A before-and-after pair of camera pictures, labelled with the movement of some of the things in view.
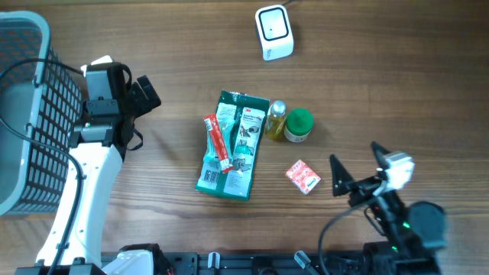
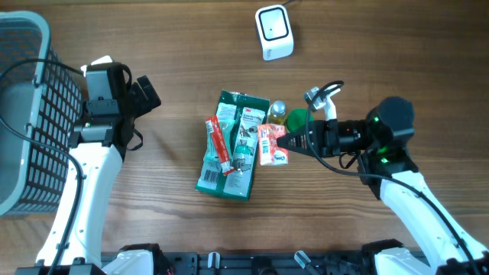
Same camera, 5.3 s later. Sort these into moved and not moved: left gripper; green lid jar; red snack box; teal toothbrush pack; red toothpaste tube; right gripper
Moved: red snack box; right gripper
Not moved: left gripper; teal toothbrush pack; red toothpaste tube; green lid jar
